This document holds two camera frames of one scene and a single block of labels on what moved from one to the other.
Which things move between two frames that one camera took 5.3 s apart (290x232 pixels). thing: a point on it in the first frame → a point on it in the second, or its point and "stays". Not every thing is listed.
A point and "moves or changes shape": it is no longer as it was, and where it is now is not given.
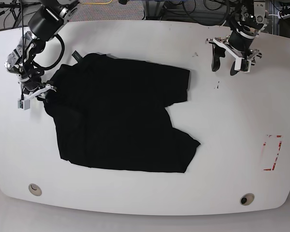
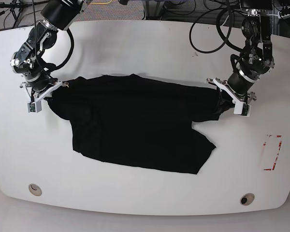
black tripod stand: (16, 7) stays
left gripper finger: (42, 96) → (50, 99)
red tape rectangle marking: (276, 157) stays
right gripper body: (239, 43) → (236, 97)
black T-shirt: (111, 113) moves or changes shape
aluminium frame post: (153, 9) stays
